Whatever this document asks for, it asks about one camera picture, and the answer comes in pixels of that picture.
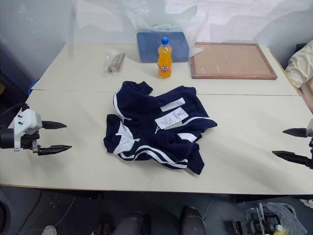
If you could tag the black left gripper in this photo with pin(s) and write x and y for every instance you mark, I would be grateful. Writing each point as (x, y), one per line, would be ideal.
(29, 142)

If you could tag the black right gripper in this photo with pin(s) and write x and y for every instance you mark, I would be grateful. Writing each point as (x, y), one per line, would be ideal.
(311, 151)

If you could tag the blue round bin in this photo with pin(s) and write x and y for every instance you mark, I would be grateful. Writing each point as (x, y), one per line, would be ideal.
(33, 85)

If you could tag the grey plastic bag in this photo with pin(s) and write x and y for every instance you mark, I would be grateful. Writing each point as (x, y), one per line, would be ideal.
(288, 216)

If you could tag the crate of tools and bottles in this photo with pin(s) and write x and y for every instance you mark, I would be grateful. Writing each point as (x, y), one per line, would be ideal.
(254, 222)

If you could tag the white shoe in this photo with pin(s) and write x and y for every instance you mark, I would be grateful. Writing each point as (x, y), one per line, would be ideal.
(50, 230)

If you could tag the navy white-striped zip jacket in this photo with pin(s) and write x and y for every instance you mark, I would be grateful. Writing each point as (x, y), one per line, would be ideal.
(146, 137)

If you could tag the clear bag of pens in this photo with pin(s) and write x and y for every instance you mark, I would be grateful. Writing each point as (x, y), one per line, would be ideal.
(113, 62)

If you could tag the wood-framed cork board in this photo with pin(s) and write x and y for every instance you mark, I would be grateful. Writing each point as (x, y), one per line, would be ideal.
(231, 60)

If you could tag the dark rounded shape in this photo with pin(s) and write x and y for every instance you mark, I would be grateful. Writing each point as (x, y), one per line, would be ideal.
(193, 221)
(132, 224)

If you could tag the white paper garment tag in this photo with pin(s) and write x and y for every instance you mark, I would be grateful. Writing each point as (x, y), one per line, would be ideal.
(171, 118)

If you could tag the orange soda bottle blue cap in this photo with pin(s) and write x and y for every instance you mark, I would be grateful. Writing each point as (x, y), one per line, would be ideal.
(164, 62)

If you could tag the clear plastic sheet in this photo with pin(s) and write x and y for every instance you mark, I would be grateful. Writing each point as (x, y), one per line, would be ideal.
(185, 17)

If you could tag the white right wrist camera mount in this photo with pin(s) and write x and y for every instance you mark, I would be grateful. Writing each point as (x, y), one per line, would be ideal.
(310, 127)

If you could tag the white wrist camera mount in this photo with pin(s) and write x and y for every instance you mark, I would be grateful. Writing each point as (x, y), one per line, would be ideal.
(310, 127)
(27, 121)

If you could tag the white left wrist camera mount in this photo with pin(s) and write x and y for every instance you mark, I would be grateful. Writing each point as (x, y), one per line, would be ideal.
(27, 121)

